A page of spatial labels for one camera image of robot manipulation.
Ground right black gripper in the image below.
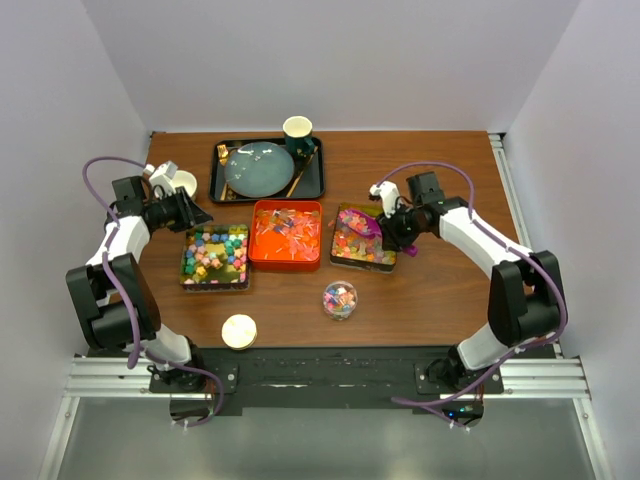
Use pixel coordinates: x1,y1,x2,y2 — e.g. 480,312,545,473
376,202,423,253

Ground purple plastic scoop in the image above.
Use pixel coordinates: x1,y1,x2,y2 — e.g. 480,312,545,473
344,208,420,259

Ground gold tin of gummies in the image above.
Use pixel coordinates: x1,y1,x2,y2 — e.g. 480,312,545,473
329,202,397,273

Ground star candy tin box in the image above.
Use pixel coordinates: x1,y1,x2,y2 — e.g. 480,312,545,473
179,224,250,293

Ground clear plastic jar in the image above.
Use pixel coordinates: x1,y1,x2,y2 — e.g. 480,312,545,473
322,281,358,321

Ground orange lollipop box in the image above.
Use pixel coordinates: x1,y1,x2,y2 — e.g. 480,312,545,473
248,199,322,272

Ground gold round jar lid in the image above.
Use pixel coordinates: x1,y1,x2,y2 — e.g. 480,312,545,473
221,314,258,350

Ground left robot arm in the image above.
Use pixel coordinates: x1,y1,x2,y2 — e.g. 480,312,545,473
65,176,213,392

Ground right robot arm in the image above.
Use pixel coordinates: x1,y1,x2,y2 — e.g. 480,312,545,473
369,171,568,393

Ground white ceramic bowl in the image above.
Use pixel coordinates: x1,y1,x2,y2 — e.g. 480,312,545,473
171,170,198,200

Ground blue-grey ceramic plate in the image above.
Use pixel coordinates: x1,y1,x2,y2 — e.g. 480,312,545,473
224,141,295,198

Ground black serving tray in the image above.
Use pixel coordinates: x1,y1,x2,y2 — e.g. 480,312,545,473
209,137,325,203

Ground gold chopsticks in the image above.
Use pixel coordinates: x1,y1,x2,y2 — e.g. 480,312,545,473
285,153,315,198

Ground dark green mug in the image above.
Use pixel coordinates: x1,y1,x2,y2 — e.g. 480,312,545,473
282,116,316,158

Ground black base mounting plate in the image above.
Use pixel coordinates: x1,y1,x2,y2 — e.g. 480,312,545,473
148,344,557,419

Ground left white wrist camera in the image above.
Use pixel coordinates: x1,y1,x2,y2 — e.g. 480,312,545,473
143,161,178,198

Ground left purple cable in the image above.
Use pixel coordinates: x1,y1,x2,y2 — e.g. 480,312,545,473
82,156,226,429

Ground purple cable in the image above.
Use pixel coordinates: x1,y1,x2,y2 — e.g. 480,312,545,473
374,161,569,421
82,156,226,429

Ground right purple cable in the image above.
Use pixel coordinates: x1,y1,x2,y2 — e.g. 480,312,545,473
374,161,569,421

